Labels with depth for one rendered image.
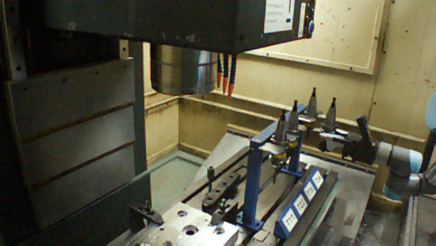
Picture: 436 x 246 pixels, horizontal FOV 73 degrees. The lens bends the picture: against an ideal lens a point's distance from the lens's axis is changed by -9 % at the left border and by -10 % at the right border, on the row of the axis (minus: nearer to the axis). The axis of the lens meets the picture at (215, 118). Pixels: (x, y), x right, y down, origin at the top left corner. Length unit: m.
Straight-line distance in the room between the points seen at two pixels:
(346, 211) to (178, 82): 1.15
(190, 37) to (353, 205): 1.26
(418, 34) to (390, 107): 0.36
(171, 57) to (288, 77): 1.12
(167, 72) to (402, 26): 1.16
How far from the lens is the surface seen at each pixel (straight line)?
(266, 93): 1.82
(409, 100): 1.65
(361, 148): 1.23
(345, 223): 1.61
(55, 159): 1.14
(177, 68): 0.71
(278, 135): 1.03
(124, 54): 1.23
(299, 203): 1.26
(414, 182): 1.28
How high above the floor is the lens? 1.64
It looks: 21 degrees down
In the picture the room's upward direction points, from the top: 3 degrees clockwise
